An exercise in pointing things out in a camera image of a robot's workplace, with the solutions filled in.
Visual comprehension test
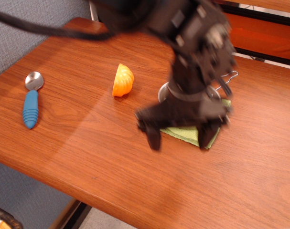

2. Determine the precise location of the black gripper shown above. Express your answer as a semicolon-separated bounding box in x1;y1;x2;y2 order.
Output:
135;84;232;151

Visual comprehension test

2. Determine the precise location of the orange plastic half orange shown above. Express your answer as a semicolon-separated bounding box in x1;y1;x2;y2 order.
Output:
112;63;134;97

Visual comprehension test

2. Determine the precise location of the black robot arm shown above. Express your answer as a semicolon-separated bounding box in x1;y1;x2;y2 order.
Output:
94;0;235;150

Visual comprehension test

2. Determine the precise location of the small steel saucepan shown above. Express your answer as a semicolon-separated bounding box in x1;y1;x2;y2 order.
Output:
158;71;239;103

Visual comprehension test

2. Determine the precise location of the orange toy in basket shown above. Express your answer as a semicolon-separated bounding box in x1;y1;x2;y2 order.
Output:
0;221;11;229

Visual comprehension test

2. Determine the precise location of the orange panel black frame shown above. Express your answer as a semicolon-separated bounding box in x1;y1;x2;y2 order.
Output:
218;0;290;65

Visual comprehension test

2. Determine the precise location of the blue handled metal spoon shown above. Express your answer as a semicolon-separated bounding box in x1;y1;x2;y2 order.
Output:
22;72;44;129

